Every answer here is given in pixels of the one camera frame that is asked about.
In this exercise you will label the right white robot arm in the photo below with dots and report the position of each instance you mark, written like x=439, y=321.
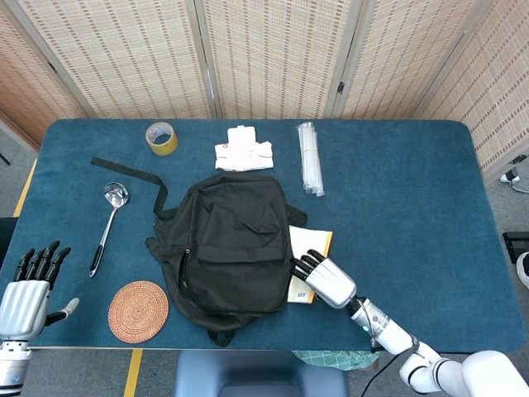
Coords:
x=413, y=343

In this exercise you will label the white folded cloth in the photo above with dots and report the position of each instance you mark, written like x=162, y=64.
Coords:
x=244, y=153

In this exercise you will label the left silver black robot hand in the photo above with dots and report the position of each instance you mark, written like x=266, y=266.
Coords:
x=22, y=302

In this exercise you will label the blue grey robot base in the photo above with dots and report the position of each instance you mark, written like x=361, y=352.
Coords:
x=256, y=374

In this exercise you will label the bundle of clear wrapped straws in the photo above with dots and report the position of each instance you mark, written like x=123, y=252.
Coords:
x=311, y=161

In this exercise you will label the white shoe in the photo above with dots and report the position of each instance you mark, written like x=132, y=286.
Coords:
x=524, y=269

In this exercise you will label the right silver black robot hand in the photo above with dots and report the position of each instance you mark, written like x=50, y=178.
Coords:
x=330, y=283

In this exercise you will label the yellow packing tape roll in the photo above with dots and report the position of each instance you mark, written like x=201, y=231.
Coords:
x=163, y=146

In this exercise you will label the round woven rattan coaster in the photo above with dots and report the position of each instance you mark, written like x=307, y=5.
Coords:
x=138, y=312

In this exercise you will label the blue felt table cover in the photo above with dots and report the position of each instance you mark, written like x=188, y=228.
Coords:
x=413, y=207

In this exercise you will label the green patterned cloth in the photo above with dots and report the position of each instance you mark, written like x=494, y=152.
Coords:
x=335, y=359

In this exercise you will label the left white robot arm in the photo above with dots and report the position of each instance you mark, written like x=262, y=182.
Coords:
x=12, y=368

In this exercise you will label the white book with yellow spine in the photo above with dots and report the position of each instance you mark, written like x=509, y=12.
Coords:
x=310, y=240

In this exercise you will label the black fabric backpack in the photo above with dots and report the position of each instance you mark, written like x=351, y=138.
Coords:
x=231, y=231

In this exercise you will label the woven bamboo folding screen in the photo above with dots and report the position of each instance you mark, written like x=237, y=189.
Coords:
x=124, y=62

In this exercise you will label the black screen hinge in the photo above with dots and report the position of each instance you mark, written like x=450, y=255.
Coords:
x=341, y=87

